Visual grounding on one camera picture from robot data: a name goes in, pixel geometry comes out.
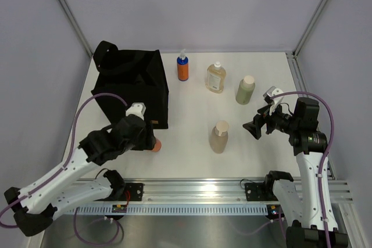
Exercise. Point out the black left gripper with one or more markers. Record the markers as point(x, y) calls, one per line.
point(148, 140)

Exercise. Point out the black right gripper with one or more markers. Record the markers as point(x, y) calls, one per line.
point(255, 127)

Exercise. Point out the orange blue pump bottle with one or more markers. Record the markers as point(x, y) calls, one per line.
point(158, 145)

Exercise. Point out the beige pump bottle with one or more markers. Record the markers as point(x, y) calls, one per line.
point(219, 137)

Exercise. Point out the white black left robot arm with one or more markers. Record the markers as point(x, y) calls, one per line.
point(38, 205)

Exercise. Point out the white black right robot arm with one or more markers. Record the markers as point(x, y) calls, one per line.
point(310, 218)

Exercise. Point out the black canvas bag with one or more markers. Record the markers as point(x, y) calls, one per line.
point(135, 76)

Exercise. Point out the green bottle beige cap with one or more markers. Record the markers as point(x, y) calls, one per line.
point(245, 90)

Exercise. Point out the clear amber soap bottle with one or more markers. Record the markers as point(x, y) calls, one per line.
point(215, 76)

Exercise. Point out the orange blue spray bottle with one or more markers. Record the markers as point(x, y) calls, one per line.
point(182, 66)

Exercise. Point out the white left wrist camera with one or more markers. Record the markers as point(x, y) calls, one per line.
point(136, 109)

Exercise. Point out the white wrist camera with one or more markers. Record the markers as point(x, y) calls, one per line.
point(272, 97)
point(136, 109)

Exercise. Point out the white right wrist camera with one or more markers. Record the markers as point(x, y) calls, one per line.
point(272, 97)

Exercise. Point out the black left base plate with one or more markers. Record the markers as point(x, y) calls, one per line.
point(132, 190)

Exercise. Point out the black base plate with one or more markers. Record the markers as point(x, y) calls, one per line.
point(258, 192)
point(132, 190)

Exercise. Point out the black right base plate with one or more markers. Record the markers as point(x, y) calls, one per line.
point(258, 192)

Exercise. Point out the white slotted cable duct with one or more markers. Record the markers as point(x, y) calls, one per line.
point(172, 209)

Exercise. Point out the right aluminium corner post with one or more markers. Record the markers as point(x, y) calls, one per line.
point(310, 27)

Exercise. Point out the aluminium corner post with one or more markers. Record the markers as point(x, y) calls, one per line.
point(75, 26)
point(310, 27)

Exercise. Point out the left aluminium corner post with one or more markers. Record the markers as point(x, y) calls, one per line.
point(75, 26)

